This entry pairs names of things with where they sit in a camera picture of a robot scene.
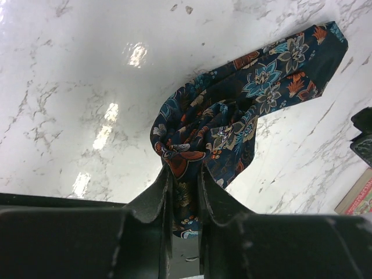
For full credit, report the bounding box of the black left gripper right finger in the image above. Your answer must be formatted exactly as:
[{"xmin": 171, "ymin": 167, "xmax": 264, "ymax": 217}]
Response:
[{"xmin": 198, "ymin": 167, "xmax": 371, "ymax": 278}]

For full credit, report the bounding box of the red treehouse children's book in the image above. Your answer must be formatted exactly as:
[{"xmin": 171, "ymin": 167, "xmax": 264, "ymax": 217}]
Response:
[{"xmin": 334, "ymin": 168, "xmax": 371, "ymax": 216}]

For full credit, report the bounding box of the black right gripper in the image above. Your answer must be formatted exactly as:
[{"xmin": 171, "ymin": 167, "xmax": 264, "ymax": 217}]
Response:
[{"xmin": 350, "ymin": 107, "xmax": 372, "ymax": 167}]

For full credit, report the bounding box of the dark blue floral tie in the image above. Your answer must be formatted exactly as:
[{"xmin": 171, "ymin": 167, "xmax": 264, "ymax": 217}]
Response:
[{"xmin": 150, "ymin": 22, "xmax": 348, "ymax": 239}]

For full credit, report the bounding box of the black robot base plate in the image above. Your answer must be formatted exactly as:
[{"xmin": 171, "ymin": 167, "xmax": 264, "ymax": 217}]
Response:
[{"xmin": 1, "ymin": 193, "xmax": 134, "ymax": 216}]

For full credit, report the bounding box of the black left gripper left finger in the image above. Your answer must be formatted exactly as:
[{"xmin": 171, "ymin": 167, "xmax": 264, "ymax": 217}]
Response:
[{"xmin": 1, "ymin": 167, "xmax": 173, "ymax": 278}]

